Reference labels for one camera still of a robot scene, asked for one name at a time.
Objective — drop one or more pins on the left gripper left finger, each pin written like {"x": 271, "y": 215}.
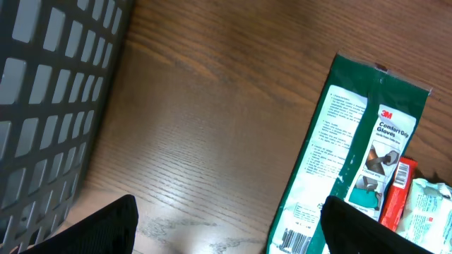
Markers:
{"x": 111, "y": 230}

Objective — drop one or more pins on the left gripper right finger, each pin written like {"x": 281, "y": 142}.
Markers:
{"x": 347, "y": 230}

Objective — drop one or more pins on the light green snack packet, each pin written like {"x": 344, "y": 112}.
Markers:
{"x": 426, "y": 219}

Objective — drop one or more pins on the small red snack packet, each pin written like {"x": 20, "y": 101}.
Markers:
{"x": 398, "y": 193}

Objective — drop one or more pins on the white green snack packet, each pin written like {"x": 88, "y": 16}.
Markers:
{"x": 361, "y": 127}

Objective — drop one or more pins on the grey plastic mesh basket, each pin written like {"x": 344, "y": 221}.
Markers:
{"x": 57, "y": 63}

